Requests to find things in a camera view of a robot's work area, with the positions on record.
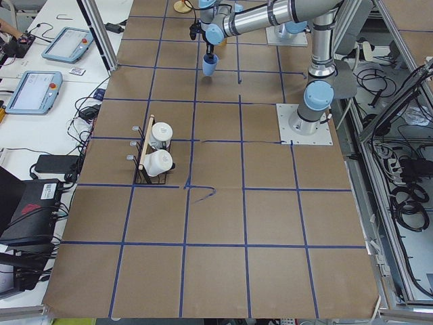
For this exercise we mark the round wooden stand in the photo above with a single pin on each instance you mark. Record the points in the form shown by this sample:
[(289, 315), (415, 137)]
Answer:
[(182, 7)]

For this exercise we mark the white mug inner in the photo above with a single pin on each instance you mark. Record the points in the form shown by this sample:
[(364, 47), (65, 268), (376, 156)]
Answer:
[(161, 135)]

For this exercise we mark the teach pendant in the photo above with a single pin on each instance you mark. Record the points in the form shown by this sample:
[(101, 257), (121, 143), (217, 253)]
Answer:
[(36, 93), (69, 45)]

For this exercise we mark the aluminium frame post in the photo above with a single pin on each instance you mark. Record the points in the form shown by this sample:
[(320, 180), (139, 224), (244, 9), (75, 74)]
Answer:
[(98, 30)]

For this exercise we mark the white mug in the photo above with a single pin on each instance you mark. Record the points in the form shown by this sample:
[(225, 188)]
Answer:
[(161, 135), (158, 162)]

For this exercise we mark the black laptop computer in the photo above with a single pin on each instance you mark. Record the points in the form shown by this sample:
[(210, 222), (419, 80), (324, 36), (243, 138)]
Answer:
[(27, 209)]

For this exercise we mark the black power brick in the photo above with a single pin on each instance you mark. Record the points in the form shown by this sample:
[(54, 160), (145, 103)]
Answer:
[(55, 164)]

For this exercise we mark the teach pendant near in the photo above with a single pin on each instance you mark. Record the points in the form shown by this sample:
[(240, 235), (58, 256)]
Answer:
[(36, 93)]

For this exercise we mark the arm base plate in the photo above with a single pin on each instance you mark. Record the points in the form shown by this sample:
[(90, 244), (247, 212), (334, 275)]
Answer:
[(277, 38), (295, 131)]

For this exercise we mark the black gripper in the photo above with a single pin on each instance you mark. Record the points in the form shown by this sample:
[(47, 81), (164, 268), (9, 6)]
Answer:
[(209, 47)]

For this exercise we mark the teach pendant far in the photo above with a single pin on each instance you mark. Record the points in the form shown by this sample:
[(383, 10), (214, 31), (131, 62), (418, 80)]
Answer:
[(69, 45)]

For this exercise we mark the white mug outer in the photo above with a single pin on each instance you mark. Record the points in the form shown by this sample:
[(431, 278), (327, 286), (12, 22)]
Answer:
[(158, 162)]

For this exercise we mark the wooden rack dowel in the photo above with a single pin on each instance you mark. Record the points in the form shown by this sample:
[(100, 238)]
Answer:
[(148, 132)]

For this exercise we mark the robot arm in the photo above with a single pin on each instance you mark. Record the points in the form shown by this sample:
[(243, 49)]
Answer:
[(321, 20), (220, 19)]

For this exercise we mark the light blue plastic cup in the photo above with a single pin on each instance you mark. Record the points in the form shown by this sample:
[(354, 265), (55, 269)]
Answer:
[(209, 68)]

